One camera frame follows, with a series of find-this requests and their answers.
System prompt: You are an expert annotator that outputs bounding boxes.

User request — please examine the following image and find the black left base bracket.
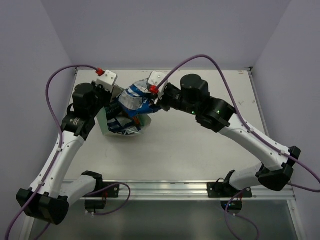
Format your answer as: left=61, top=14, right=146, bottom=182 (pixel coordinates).
left=100, top=182, right=120, bottom=199

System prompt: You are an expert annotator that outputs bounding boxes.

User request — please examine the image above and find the black base bracket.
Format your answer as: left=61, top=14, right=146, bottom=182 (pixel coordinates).
left=206, top=181, right=240, bottom=198
left=100, top=182, right=120, bottom=199

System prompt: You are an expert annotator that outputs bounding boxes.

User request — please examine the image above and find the aluminium mounting rail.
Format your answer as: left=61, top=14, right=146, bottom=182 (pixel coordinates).
left=59, top=178, right=296, bottom=201

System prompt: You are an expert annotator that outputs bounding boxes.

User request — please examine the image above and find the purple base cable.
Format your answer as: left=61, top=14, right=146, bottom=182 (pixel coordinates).
left=223, top=187, right=260, bottom=240
left=84, top=182, right=132, bottom=217

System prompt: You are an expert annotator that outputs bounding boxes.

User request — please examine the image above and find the dark blue snack packet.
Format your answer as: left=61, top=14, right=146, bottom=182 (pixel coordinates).
left=104, top=101, right=123, bottom=120

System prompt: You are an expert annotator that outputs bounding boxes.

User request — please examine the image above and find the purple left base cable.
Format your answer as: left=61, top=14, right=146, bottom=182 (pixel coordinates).
left=84, top=182, right=132, bottom=217

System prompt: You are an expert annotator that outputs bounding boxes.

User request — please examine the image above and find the black right base bracket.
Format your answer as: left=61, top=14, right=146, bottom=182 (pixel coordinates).
left=206, top=181, right=240, bottom=198

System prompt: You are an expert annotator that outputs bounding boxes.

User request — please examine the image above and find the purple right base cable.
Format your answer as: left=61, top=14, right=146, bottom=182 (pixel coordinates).
left=223, top=187, right=260, bottom=240

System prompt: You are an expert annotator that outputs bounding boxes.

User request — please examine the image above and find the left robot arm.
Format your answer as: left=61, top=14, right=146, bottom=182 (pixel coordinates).
left=16, top=81, right=114, bottom=225

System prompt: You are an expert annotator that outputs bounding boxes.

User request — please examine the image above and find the orange snack packet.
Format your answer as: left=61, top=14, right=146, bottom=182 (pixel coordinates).
left=132, top=116, right=140, bottom=125

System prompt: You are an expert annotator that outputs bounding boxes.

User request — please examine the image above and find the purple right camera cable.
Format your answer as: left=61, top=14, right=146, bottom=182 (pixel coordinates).
left=149, top=54, right=320, bottom=193

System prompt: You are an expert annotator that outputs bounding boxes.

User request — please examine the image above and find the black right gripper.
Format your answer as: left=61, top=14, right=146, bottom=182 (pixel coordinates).
left=148, top=84, right=201, bottom=116

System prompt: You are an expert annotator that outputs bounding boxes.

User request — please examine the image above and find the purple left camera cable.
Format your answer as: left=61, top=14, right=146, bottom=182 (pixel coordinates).
left=4, top=64, right=105, bottom=238

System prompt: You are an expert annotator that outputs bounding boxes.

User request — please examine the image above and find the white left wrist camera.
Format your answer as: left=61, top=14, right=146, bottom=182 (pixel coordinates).
left=95, top=68, right=118, bottom=93

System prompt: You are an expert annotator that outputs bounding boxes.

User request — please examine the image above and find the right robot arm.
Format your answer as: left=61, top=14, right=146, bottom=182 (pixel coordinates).
left=157, top=74, right=301, bottom=197

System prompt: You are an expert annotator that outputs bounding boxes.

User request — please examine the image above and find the blue white snack packet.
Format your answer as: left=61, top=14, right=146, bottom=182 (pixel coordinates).
left=107, top=116, right=143, bottom=136
left=117, top=79, right=161, bottom=118

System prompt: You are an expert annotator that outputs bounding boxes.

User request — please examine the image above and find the purple camera cable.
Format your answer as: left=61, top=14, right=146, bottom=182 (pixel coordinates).
left=149, top=54, right=320, bottom=193
left=4, top=64, right=105, bottom=238

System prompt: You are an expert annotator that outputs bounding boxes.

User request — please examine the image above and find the green paper gift bag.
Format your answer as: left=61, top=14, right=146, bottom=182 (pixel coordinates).
left=96, top=85, right=152, bottom=136

